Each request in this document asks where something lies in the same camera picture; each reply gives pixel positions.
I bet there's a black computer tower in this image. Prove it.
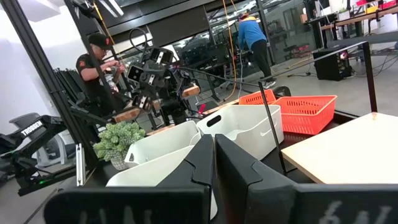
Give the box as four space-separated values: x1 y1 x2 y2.
312 46 354 82

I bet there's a white plastic storage bin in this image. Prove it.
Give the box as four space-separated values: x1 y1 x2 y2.
124 120 203 169
105 144 218 220
196 104 284 161

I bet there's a person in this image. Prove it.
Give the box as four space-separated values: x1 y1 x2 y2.
238 12 277 90
75 32 127 116

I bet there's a green faux plant in pot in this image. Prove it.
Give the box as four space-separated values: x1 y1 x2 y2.
92 121 146 171

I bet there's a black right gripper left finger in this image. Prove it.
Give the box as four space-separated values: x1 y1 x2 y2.
157 134 216 187

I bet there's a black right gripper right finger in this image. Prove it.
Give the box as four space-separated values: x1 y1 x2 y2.
215 134 298 224

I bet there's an orange hanging cable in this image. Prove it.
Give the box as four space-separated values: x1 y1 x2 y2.
221 0 238 102

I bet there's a wooden workbench with black legs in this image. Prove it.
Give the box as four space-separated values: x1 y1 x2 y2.
113 84 201 124

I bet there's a long wooden desk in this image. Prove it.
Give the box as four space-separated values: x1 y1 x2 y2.
320 4 398 32

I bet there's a thick black frame post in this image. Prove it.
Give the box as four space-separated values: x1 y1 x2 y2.
0 0 100 175

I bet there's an orange slotted plastic basket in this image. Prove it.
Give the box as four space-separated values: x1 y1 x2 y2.
238 89 277 106
271 95 338 136

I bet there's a silver metal bracket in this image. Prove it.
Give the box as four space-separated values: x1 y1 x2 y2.
75 142 86 187

